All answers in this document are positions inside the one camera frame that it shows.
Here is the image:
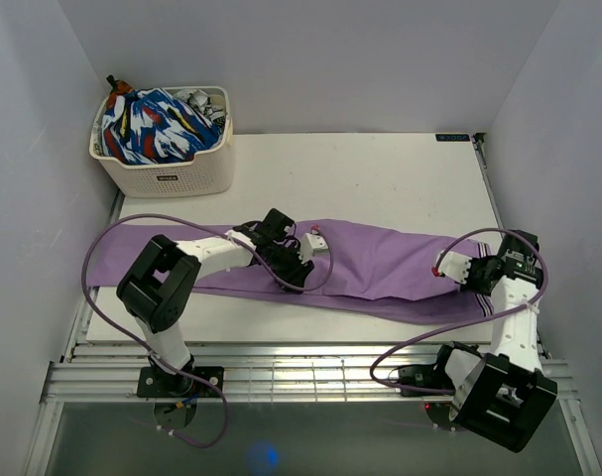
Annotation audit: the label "cream plastic laundry basket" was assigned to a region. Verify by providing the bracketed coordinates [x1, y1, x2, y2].
[89, 80, 235, 198]

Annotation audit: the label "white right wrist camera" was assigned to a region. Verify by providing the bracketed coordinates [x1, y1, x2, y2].
[431, 251, 473, 286]

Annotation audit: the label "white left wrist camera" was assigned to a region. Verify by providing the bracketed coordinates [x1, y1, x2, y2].
[299, 227, 329, 263]

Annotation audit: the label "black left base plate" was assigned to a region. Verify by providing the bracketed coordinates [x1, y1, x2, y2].
[136, 366, 225, 400]

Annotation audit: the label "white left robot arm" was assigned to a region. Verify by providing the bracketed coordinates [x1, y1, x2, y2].
[116, 208, 326, 397]

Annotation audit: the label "blue white patterned garment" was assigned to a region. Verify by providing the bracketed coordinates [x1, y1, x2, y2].
[99, 88, 224, 166]

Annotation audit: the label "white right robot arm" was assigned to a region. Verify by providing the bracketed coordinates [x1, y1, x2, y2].
[430, 230, 557, 452]

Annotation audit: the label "blue table label sticker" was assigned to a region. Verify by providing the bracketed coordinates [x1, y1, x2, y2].
[435, 133, 471, 143]

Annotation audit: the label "orange black garment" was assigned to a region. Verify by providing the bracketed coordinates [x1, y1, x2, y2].
[106, 74, 134, 108]

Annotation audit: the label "purple trousers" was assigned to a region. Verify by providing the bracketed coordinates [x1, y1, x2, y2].
[84, 217, 495, 327]

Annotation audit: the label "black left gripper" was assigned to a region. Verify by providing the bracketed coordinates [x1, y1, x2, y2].
[266, 241, 314, 296]

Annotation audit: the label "white grey garment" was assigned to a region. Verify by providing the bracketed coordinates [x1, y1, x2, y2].
[174, 88, 227, 133]

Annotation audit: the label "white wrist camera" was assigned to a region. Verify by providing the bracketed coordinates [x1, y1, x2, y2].
[299, 227, 329, 263]
[431, 251, 473, 286]

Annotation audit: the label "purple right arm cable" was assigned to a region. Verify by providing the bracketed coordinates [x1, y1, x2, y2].
[369, 227, 548, 398]

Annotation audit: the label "aluminium rail frame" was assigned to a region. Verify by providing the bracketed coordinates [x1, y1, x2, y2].
[26, 133, 601, 475]

